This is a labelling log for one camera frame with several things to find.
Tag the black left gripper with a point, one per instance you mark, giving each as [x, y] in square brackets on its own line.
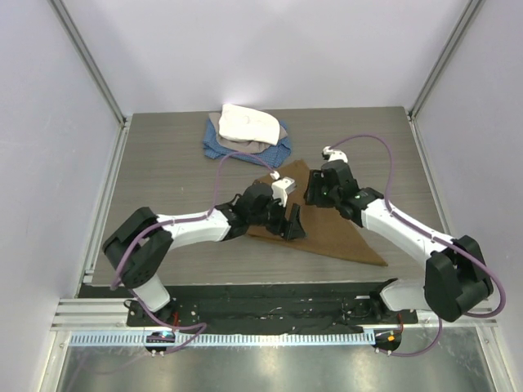
[294, 229]

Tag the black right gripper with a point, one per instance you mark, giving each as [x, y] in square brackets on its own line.
[312, 196]

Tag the brown cloth napkin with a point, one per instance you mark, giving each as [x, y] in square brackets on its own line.
[327, 234]

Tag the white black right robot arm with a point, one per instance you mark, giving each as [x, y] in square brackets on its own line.
[454, 281]

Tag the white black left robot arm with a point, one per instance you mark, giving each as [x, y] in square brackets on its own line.
[137, 248]

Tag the blue checkered cloth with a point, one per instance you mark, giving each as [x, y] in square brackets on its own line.
[274, 156]

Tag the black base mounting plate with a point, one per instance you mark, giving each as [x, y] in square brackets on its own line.
[276, 309]

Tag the white folded cloth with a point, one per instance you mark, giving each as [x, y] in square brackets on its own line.
[242, 124]

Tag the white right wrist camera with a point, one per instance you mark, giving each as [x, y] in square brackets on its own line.
[330, 154]

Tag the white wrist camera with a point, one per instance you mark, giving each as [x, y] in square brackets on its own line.
[282, 187]
[330, 154]

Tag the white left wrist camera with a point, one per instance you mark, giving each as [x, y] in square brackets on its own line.
[282, 187]

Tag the aluminium frame rail left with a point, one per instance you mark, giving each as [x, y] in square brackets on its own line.
[85, 55]

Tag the aluminium frame rail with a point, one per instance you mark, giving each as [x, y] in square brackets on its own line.
[85, 55]
[469, 13]

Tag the white slotted cable duct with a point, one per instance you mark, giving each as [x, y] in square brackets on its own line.
[157, 338]

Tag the aluminium frame rail right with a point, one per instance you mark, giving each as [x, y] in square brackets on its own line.
[469, 13]

